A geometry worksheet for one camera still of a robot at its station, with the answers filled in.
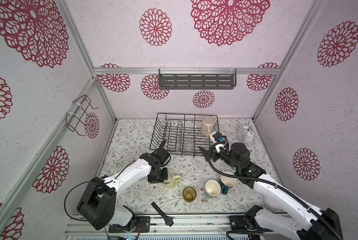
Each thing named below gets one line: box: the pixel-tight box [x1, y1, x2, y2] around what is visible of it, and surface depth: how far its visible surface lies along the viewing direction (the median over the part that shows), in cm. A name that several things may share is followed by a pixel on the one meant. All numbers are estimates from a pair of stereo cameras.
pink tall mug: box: [201, 116, 215, 138], surface depth 102 cm
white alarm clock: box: [237, 124, 254, 144], surface depth 102 cm
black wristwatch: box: [151, 201, 174, 227], surface depth 77 cm
